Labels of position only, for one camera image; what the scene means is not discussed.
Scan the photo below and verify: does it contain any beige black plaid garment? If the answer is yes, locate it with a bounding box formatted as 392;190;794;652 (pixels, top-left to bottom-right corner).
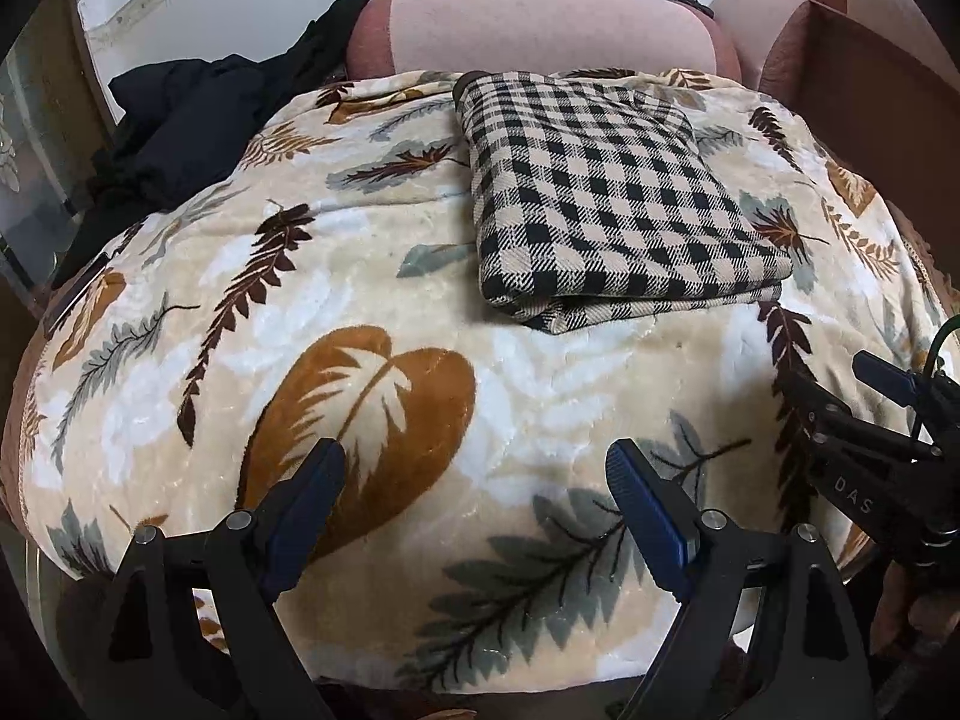
454;70;796;337

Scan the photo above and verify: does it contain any green cable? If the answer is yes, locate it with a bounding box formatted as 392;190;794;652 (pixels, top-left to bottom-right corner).
910;313;960;437

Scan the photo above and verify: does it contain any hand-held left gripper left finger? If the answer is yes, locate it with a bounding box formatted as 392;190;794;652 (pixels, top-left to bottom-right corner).
103;439;347;720

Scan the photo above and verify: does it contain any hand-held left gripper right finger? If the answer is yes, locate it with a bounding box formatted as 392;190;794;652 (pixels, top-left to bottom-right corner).
604;439;875;720

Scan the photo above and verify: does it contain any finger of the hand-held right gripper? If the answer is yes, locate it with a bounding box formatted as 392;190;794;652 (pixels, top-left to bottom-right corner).
780;368;940;565
852;350;943;458

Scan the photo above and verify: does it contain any leaf print fleece blanket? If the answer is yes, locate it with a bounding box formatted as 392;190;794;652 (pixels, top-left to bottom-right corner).
13;67;960;697

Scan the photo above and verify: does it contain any person's right hand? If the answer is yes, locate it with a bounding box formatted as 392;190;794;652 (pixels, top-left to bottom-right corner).
874;562;960;662

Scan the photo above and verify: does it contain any wooden glass door cabinet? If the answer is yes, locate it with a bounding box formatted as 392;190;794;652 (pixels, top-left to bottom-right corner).
0;0;115;301

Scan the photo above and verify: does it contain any black clothes pile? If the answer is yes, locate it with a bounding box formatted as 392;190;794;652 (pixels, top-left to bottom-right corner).
51;0;374;291

